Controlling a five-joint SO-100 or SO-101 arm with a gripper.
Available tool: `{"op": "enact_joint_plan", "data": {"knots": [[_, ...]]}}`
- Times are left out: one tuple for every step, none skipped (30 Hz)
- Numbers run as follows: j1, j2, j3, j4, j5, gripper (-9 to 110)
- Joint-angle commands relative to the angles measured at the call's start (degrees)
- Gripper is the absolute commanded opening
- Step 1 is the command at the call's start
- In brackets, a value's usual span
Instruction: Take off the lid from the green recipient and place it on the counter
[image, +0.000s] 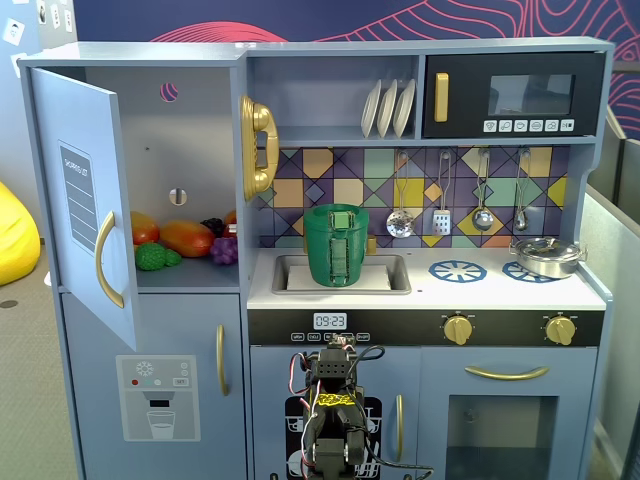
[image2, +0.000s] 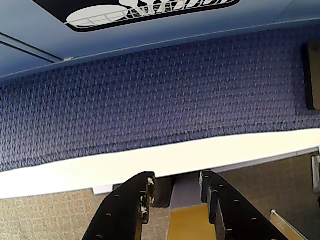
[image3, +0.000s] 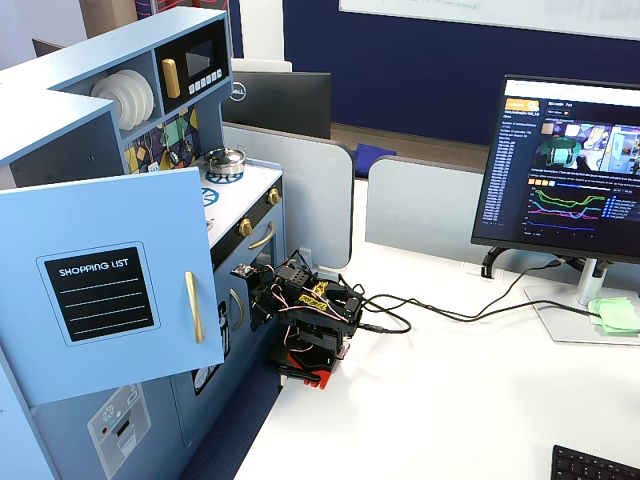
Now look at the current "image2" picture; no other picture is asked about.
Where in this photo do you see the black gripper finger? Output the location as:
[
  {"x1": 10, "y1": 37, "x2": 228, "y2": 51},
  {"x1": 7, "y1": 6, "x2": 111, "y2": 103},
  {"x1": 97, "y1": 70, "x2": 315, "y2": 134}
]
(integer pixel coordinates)
[
  {"x1": 199, "y1": 170, "x2": 288, "y2": 240},
  {"x1": 81, "y1": 171, "x2": 157, "y2": 240}
]

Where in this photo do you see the yellow flat block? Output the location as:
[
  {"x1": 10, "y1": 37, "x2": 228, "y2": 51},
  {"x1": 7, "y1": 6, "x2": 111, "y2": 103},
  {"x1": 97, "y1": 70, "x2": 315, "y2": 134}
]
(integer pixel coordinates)
[{"x1": 169, "y1": 203, "x2": 216, "y2": 240}]

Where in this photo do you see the blue toy kitchen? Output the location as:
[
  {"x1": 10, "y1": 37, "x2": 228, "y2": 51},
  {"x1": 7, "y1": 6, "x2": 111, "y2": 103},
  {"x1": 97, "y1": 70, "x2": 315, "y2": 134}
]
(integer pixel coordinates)
[{"x1": 0, "y1": 0, "x2": 320, "y2": 79}]

